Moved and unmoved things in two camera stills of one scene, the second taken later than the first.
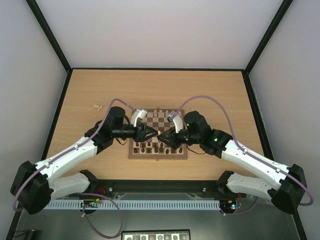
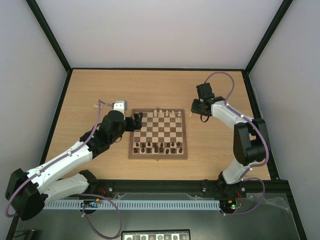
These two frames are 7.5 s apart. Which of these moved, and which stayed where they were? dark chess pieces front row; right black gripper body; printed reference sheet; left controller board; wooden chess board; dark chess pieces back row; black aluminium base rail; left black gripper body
Moved: right black gripper body; left black gripper body
Stayed: wooden chess board; black aluminium base rail; printed reference sheet; left controller board; dark chess pieces back row; dark chess pieces front row
